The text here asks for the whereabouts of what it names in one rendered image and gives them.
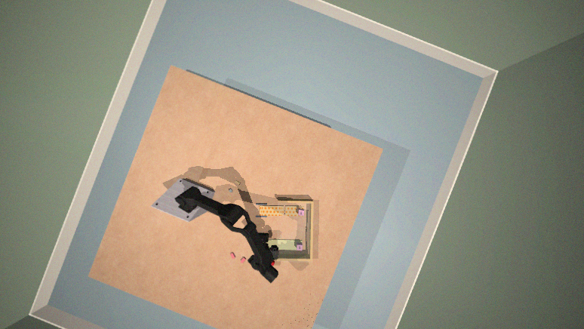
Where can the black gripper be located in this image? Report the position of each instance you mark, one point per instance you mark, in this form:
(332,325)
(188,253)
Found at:
(264,238)

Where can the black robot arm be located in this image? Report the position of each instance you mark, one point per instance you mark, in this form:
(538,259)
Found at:
(229,214)

